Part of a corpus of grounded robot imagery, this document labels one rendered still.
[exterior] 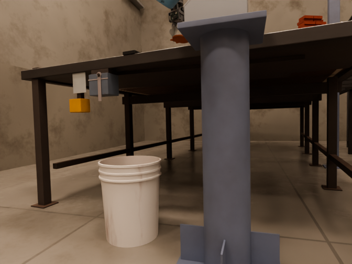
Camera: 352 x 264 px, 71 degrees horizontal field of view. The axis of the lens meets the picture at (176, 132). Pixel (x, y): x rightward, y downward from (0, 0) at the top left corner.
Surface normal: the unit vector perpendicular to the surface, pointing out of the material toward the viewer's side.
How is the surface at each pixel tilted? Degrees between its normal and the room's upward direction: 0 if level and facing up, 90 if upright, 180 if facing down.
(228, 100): 90
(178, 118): 90
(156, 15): 90
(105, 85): 90
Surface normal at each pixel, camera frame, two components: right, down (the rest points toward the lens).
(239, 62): 0.40, 0.04
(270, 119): -0.29, 0.05
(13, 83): 0.96, -0.01
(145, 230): 0.61, 0.07
